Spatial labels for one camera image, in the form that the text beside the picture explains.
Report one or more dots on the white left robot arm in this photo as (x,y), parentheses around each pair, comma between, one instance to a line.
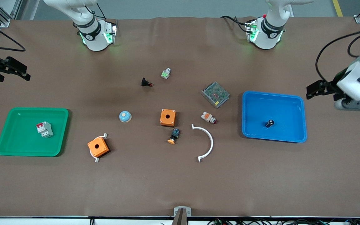
(269,39)

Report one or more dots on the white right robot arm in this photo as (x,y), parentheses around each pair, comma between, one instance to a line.
(94,40)

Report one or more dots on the green white switch module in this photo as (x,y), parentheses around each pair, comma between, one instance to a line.
(166,73)

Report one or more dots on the orange button box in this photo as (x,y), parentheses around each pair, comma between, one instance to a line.
(167,117)
(98,147)

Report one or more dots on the grey camera post bracket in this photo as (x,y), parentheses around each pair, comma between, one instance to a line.
(182,215)

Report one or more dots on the white red circuit breaker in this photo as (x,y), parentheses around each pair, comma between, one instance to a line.
(44,129)

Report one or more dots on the blue plastic tray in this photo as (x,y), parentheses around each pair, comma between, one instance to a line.
(280,107)

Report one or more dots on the metal mesh power supply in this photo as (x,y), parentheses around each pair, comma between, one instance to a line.
(215,94)

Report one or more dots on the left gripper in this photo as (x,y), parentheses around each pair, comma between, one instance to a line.
(331,86)

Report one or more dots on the table cover mat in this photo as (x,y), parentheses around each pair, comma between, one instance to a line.
(180,181)

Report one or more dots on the white curved plastic bracket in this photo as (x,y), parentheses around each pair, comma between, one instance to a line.
(210,142)

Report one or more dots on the green plastic tray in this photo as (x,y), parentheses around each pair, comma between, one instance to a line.
(20,143)

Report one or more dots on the light blue dome button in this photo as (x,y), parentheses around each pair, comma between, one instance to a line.
(125,116)

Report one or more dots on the orange white red button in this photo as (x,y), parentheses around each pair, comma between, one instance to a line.
(208,117)

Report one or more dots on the black cylindrical capacitor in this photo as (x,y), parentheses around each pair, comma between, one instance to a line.
(269,123)

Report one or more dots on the black orange push button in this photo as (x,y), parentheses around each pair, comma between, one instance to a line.
(174,136)

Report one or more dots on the orange box with bracket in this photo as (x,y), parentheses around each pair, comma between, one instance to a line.
(96,158)

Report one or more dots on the black small switch part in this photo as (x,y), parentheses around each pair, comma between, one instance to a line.
(145,82)

